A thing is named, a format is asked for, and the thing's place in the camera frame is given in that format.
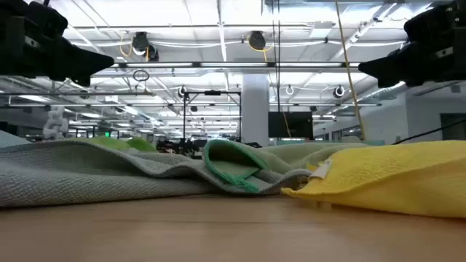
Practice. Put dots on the black monitor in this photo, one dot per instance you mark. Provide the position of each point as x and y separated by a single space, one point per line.
300 125

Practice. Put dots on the white pillar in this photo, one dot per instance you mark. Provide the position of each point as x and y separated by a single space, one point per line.
255 109

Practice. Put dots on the long strip light fixture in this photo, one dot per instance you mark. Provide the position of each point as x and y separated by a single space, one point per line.
160 64

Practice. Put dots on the black background robot arms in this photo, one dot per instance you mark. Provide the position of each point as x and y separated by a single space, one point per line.
178 147

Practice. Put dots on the dark door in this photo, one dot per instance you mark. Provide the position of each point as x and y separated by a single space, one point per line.
453 127

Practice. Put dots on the black background rig frame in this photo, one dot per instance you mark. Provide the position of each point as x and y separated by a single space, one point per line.
212 92

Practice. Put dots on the bright green microfiber towel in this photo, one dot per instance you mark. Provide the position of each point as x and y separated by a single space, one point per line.
138 145

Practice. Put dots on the white robot figure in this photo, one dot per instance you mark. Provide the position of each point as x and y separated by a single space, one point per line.
55 123

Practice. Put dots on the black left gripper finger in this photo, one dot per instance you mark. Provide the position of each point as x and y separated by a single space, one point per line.
80 62
82 80

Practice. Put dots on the grey ribbed microfiber towel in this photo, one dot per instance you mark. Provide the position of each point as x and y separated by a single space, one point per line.
109 185

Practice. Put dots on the yellow microfiber towel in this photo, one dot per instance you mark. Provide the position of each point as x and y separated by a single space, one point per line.
393 178

